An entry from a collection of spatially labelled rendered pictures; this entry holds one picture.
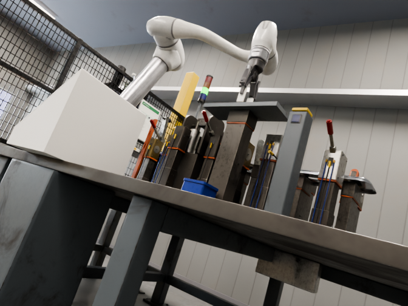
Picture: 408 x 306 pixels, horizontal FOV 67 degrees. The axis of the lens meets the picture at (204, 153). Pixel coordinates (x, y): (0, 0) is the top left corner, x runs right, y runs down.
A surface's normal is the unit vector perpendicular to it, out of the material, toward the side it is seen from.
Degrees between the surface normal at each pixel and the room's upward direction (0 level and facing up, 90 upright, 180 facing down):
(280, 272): 90
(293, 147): 90
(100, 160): 90
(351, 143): 90
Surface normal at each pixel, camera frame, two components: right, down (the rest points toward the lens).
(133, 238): -0.48, -0.37
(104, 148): 0.82, 0.13
